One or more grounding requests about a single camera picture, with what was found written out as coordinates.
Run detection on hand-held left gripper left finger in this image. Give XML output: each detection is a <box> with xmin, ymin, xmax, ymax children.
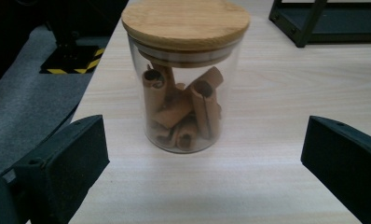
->
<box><xmin>14</xmin><ymin>114</ymin><xmax>111</xmax><ymax>224</ymax></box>

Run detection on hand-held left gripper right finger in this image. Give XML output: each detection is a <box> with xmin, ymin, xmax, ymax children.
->
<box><xmin>300</xmin><ymin>115</ymin><xmax>371</xmax><ymax>224</ymax></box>

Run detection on clear glass jar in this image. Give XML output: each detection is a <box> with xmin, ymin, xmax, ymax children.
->
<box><xmin>127</xmin><ymin>34</ymin><xmax>242</xmax><ymax>155</ymax></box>

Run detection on bunch of cinnamon sticks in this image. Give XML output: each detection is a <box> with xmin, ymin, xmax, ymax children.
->
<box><xmin>142</xmin><ymin>63</ymin><xmax>225</xmax><ymax>152</ymax></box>

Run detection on black metal rack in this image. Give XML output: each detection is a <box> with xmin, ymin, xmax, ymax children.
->
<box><xmin>268</xmin><ymin>0</ymin><xmax>371</xmax><ymax>49</ymax></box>

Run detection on round wooden jar lid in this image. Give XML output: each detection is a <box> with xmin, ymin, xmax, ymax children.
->
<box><xmin>121</xmin><ymin>0</ymin><xmax>252</xmax><ymax>68</ymax></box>

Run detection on black stand base striped tape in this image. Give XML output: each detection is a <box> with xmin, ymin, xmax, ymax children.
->
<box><xmin>38</xmin><ymin>29</ymin><xmax>106</xmax><ymax>75</ymax></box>

